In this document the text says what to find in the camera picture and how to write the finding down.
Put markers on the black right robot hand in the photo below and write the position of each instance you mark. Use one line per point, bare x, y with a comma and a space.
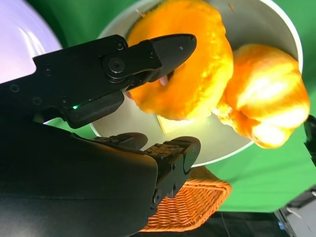
61, 185

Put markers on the orange wicker basket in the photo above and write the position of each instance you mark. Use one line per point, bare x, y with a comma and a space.
197, 197

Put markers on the aluminium frame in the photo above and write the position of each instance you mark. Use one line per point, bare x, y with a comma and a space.
296, 217

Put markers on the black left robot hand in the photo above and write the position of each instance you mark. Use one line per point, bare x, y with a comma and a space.
312, 138

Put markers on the green tablecloth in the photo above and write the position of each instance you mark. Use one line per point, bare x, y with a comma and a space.
271, 172

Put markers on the lavender round plate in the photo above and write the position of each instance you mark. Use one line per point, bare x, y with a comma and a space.
19, 37

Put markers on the striped croissant bread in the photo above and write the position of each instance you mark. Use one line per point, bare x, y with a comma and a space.
266, 98

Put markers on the grey round bowl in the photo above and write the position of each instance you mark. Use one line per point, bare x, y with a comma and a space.
271, 24

